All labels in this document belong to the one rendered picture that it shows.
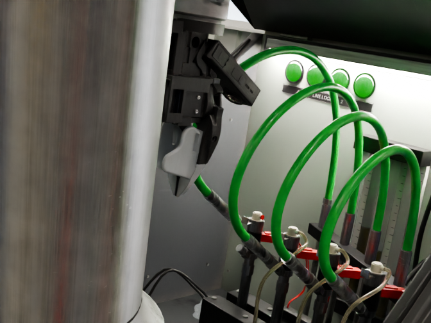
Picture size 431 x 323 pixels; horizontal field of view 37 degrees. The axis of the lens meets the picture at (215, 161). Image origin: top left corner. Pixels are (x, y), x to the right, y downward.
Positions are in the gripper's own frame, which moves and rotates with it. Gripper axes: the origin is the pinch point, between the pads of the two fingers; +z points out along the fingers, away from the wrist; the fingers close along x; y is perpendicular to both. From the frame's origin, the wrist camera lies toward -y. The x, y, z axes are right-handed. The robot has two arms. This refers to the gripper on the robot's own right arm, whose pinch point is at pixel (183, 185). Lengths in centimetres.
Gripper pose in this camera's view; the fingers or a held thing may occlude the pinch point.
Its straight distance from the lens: 78.8
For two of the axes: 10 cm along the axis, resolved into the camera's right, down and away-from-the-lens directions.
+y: -7.2, 0.3, -7.0
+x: 6.8, 2.5, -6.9
